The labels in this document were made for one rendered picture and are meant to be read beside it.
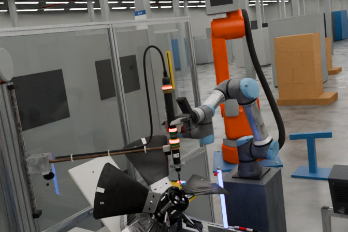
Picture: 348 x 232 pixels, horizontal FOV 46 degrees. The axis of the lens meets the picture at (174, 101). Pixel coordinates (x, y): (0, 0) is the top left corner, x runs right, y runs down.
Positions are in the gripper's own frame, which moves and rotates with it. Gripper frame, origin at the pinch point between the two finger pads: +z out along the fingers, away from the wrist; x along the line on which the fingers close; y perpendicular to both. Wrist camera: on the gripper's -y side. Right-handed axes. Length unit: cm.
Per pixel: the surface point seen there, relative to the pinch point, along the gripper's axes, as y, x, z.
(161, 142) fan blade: 12.3, 12.6, -9.0
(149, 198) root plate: 29.8, 3.2, 14.6
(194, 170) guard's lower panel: 67, 70, -115
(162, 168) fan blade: 21.9, 7.0, -0.7
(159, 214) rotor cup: 38.5, 2.4, 11.1
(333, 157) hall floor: 151, 52, -419
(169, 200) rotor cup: 30.8, -4.9, 11.6
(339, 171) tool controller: 29, -61, -37
